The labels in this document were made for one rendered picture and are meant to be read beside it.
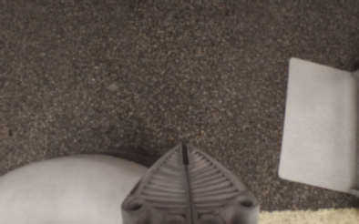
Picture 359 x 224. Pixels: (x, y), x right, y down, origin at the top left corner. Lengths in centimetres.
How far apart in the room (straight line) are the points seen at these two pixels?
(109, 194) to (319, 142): 80
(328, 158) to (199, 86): 64
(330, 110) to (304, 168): 30
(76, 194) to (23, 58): 86
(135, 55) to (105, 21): 26
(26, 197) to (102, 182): 12
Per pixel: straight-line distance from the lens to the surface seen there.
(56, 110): 81
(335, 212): 92
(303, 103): 81
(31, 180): 36
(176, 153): 16
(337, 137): 90
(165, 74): 64
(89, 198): 28
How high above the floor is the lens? 57
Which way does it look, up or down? 80 degrees down
